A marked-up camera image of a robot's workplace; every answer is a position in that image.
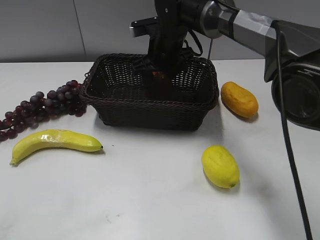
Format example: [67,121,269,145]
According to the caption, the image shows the dark purple grape bunch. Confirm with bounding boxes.
[0,80,87,142]

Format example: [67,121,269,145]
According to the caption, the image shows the orange yellow mango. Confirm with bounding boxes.
[220,81,259,119]

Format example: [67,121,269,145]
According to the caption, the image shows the yellow banana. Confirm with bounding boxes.
[9,129,103,167]

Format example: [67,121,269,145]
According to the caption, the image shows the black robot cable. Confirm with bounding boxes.
[271,20,314,240]

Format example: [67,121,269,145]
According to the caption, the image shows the black woven plastic basket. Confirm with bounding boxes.
[80,53,219,131]

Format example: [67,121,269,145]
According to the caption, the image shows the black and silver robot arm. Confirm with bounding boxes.
[143,0,320,130]

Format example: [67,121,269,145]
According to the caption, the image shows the yellow lemon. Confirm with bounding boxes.
[201,145,240,189]

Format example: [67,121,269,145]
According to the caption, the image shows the dark red apple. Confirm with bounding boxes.
[151,71,173,99]

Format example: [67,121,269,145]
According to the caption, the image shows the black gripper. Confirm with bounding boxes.
[141,22,187,97]

